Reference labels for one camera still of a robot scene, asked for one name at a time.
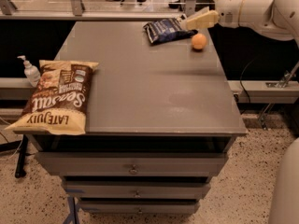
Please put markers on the orange fruit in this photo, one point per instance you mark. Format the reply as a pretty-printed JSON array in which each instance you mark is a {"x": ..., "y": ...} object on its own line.
[{"x": 199, "y": 41}]

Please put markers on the black stand leg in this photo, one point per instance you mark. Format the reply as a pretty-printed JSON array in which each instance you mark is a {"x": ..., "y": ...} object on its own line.
[{"x": 22, "y": 154}]

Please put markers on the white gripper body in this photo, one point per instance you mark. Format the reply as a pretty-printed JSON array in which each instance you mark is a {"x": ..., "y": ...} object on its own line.
[{"x": 231, "y": 7}]

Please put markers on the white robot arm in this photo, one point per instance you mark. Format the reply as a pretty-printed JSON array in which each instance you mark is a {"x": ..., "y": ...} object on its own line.
[{"x": 276, "y": 19}]

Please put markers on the brown yellow chip bag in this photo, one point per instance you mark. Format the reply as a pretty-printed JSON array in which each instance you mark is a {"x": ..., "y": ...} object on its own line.
[{"x": 59, "y": 103}]

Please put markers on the grey drawer cabinet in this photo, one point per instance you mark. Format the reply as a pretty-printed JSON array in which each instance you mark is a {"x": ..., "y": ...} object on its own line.
[{"x": 160, "y": 121}]

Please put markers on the clear pump sanitizer bottle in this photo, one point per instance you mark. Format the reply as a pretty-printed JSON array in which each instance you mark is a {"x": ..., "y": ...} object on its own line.
[{"x": 31, "y": 71}]

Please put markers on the blue chip bag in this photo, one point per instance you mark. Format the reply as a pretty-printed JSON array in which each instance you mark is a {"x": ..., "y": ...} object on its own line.
[{"x": 166, "y": 30}]

